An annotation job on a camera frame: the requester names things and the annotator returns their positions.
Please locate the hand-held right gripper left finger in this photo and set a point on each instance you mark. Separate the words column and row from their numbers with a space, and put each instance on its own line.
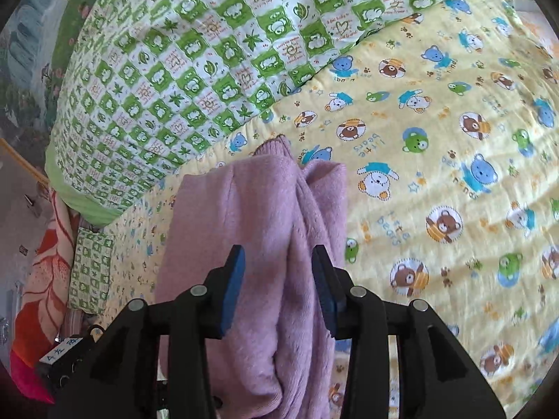
column 231, row 292

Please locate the green checkered quilt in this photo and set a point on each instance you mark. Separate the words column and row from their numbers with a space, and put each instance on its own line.
column 196, row 65

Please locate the framed wall poster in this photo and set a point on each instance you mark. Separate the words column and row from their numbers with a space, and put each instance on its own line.
column 39, row 52

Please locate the orange floral blanket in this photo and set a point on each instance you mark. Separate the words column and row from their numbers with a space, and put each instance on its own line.
column 43, row 279

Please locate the yellow bear print bedsheet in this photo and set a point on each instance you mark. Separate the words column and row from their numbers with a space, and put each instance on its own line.
column 436, row 192

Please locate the purple knit sweater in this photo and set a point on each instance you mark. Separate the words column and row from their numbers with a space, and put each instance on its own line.
column 262, row 209

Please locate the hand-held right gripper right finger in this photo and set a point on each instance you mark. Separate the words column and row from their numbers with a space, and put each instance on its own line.
column 325, row 297

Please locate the small green checkered pillow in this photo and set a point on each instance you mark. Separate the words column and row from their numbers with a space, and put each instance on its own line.
column 91, row 270

